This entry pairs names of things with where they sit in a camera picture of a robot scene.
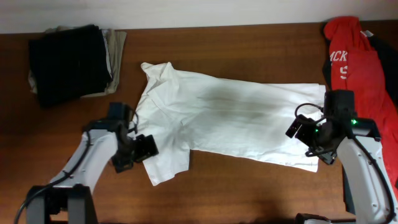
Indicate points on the dark grey garment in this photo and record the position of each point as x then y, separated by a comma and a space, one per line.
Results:
388, 58

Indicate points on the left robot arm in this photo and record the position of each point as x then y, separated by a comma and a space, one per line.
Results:
109, 139

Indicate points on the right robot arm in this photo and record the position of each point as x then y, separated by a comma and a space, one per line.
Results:
356, 142

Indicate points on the folded beige garment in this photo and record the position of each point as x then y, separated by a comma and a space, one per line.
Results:
114, 41

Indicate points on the white t-shirt with robot print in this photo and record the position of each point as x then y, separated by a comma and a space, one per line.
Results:
186, 111

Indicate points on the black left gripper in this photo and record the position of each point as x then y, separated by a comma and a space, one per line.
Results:
147, 147

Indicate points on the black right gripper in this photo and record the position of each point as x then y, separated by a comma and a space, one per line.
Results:
327, 154

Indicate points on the red t-shirt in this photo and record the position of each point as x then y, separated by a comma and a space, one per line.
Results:
353, 64

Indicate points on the folded black garment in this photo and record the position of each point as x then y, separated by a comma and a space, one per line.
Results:
69, 64

